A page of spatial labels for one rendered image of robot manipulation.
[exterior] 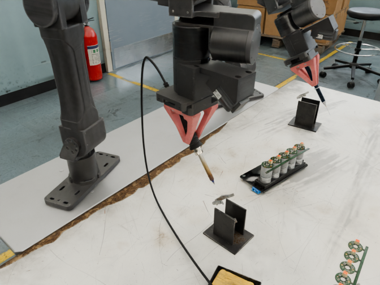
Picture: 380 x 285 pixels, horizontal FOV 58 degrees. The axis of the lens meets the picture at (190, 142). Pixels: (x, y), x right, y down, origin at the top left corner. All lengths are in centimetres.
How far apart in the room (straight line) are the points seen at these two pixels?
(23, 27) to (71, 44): 255
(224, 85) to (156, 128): 53
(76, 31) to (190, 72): 24
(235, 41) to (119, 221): 41
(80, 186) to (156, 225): 21
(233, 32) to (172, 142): 50
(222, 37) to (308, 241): 40
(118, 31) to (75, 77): 301
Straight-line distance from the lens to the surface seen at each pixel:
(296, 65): 99
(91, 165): 78
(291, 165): 82
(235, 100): 49
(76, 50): 67
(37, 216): 77
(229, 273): 60
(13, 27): 317
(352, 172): 90
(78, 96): 69
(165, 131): 99
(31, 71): 329
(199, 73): 52
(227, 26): 50
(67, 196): 78
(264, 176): 76
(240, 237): 67
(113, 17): 362
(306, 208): 76
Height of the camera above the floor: 124
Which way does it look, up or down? 32 degrees down
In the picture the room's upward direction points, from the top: straight up
